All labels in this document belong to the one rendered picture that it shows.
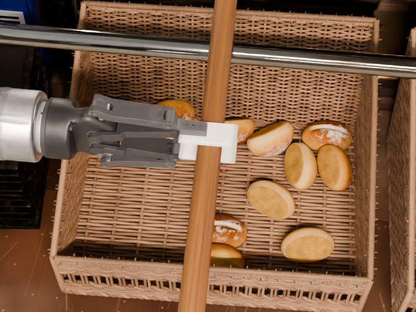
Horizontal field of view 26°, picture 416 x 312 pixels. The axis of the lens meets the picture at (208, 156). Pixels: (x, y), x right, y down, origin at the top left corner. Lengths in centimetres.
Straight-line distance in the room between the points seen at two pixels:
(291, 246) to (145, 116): 66
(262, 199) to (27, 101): 71
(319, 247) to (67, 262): 46
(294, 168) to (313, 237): 16
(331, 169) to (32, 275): 60
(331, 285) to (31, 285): 55
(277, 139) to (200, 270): 78
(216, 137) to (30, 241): 75
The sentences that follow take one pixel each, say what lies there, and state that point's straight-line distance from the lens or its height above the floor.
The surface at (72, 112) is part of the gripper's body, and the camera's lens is 109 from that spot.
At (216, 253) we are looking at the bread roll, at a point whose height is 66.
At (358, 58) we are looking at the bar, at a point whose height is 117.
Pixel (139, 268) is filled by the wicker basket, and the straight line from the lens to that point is 155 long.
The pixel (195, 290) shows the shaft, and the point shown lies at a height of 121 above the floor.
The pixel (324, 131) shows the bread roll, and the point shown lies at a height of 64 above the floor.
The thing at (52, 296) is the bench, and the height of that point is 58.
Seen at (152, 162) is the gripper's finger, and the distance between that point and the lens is 114.
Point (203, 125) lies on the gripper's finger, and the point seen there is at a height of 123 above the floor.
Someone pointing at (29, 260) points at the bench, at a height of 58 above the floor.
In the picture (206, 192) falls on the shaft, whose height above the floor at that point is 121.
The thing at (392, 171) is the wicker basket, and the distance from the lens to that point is 177.
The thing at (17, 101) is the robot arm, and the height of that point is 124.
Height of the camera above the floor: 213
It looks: 59 degrees down
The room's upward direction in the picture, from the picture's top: straight up
